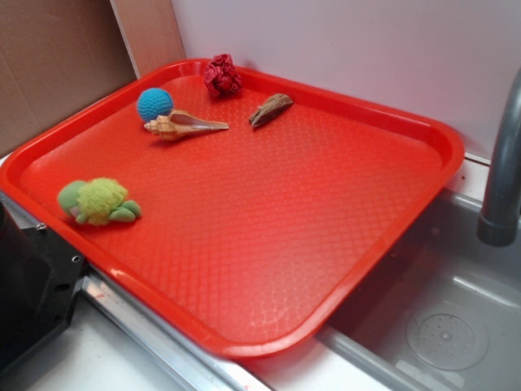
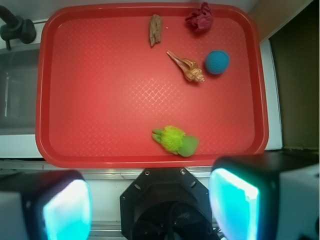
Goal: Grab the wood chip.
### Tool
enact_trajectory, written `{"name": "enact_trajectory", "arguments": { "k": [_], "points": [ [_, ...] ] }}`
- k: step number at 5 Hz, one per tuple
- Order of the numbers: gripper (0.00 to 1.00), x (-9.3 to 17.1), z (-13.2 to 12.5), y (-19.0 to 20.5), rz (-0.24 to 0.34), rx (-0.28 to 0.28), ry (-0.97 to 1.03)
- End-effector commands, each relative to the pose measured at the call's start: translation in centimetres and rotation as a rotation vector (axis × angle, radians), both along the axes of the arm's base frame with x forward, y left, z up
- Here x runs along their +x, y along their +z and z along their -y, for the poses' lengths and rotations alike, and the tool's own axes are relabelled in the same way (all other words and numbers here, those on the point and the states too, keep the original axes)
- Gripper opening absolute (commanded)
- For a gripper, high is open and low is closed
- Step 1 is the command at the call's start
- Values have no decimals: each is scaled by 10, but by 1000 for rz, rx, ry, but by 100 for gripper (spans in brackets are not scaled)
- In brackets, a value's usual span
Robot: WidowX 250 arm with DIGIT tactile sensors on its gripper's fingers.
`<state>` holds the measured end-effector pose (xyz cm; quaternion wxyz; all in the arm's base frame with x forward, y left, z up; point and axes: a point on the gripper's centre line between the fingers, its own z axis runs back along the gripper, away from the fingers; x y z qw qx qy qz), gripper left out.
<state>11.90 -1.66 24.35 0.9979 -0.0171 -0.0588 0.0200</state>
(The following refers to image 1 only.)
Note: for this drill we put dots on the green plush toy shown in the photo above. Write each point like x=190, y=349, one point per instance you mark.
x=98, y=202

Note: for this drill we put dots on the grey toy sink basin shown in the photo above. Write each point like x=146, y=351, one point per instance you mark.
x=441, y=311

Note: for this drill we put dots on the tan conch seashell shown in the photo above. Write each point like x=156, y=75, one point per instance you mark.
x=180, y=124

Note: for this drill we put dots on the grey sink faucet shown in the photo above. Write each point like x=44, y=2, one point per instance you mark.
x=499, y=216

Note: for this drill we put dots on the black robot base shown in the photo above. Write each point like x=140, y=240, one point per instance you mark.
x=40, y=278

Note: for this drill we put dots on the brown wood chip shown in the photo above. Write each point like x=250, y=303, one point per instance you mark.
x=273, y=107

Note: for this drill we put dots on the red plastic tray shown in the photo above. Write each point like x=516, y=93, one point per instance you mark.
x=249, y=239

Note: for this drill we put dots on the blue crochet ball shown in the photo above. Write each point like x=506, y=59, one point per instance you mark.
x=154, y=102

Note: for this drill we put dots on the red crumpled fabric ball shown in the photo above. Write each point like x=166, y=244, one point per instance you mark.
x=221, y=77

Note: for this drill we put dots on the silver metal rail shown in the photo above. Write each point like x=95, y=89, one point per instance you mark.
x=112, y=342

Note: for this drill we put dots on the brown cardboard panel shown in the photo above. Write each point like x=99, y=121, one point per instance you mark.
x=57, y=57

